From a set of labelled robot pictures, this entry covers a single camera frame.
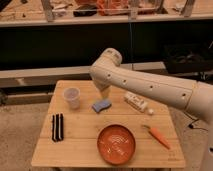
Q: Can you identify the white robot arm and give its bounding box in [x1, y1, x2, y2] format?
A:
[89, 48, 213, 171]

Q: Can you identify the orange ceramic bowl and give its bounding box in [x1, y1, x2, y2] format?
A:
[97, 124, 136, 165]

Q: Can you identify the blue sponge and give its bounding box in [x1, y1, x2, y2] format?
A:
[92, 99, 112, 113]

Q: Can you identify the white tube bottle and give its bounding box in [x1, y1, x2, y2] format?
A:
[124, 92, 154, 115]

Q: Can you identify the orange carrot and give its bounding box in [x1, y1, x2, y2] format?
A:
[144, 125, 170, 149]

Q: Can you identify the wooden shelf bench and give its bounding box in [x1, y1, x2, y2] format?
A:
[0, 61, 168, 106]

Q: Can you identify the orange object on shelf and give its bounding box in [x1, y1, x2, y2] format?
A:
[96, 0, 129, 16]

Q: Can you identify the vertical black cable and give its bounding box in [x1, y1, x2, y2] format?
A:
[127, 16, 136, 71]

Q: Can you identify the black power adapter cable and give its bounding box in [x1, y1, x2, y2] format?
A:
[183, 111, 201, 131]

